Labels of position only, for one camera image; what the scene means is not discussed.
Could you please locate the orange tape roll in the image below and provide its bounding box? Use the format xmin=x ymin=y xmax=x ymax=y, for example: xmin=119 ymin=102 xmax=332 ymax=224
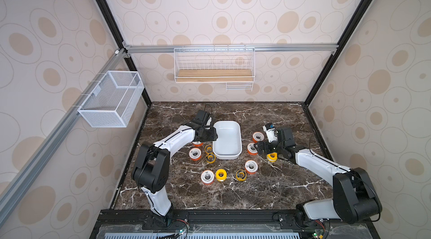
xmin=200 ymin=170 xmax=215 ymax=185
xmin=192 ymin=141 xmax=204 ymax=147
xmin=245 ymin=160 xmax=258 ymax=175
xmin=252 ymin=132 xmax=265 ymax=143

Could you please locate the white plastic storage box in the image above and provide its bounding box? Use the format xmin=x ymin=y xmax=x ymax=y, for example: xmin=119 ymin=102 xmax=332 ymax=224
xmin=213 ymin=121 xmax=242 ymax=160

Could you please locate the orange tape roll mid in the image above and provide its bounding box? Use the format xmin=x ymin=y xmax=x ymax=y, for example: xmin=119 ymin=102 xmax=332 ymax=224
xmin=247 ymin=143 xmax=258 ymax=156
xmin=189 ymin=148 xmax=202 ymax=161

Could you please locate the yellow tape roll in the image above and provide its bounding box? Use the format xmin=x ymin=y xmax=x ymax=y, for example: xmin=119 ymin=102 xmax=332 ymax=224
xmin=267 ymin=153 xmax=278 ymax=163
xmin=215 ymin=169 xmax=227 ymax=182

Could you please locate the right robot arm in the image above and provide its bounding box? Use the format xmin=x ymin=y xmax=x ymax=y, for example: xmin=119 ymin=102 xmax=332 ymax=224
xmin=254 ymin=123 xmax=383 ymax=228

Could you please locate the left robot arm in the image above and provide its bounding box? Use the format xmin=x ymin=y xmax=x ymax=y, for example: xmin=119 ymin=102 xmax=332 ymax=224
xmin=131 ymin=110 xmax=218 ymax=219

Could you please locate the yellow black flat roll upper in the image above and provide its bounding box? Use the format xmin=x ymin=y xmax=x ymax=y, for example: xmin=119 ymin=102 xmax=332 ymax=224
xmin=204 ymin=145 xmax=213 ymax=154

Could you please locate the yellow black flat roll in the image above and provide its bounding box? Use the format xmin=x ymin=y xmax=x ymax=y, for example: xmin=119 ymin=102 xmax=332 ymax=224
xmin=204 ymin=145 xmax=213 ymax=154
xmin=205 ymin=153 xmax=216 ymax=164

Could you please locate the yellow black flat roll lower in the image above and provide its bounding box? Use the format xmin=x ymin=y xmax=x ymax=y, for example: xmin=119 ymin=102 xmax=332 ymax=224
xmin=205 ymin=153 xmax=216 ymax=164

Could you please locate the yellow black roll lower centre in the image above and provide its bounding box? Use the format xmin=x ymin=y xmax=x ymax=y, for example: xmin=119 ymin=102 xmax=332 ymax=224
xmin=235 ymin=169 xmax=247 ymax=182

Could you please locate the white mesh basket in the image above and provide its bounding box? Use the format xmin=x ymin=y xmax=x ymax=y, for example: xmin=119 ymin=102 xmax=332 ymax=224
xmin=77 ymin=71 xmax=144 ymax=128

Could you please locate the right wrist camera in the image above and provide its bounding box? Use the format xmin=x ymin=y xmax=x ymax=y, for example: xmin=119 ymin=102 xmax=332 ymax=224
xmin=263 ymin=123 xmax=278 ymax=143

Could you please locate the white wire shelf wood board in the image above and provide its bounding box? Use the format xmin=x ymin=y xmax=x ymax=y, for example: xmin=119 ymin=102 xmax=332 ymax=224
xmin=174 ymin=50 xmax=256 ymax=89

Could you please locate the aluminium rail back wall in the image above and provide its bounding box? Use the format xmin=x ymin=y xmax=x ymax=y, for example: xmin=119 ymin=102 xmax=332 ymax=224
xmin=125 ymin=43 xmax=339 ymax=53

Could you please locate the aluminium rail wall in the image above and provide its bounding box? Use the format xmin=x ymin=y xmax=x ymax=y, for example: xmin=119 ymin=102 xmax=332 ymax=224
xmin=125 ymin=43 xmax=339 ymax=53
xmin=1 ymin=48 xmax=127 ymax=226

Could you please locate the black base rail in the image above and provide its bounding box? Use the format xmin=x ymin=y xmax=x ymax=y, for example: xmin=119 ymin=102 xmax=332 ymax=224
xmin=90 ymin=210 xmax=379 ymax=239

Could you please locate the aluminium rail left wall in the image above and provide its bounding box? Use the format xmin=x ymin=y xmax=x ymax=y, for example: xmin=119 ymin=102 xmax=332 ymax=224
xmin=1 ymin=48 xmax=127 ymax=226

